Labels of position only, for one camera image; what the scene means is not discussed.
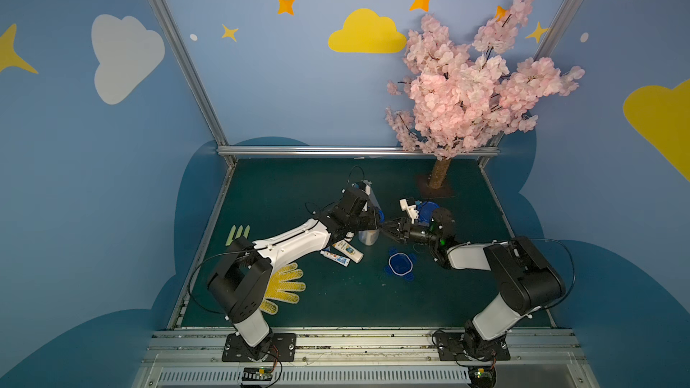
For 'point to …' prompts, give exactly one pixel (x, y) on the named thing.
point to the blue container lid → (401, 264)
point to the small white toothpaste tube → (335, 258)
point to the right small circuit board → (482, 376)
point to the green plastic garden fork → (238, 235)
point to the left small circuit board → (257, 374)
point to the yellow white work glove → (278, 287)
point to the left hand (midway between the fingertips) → (382, 214)
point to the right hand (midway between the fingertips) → (383, 226)
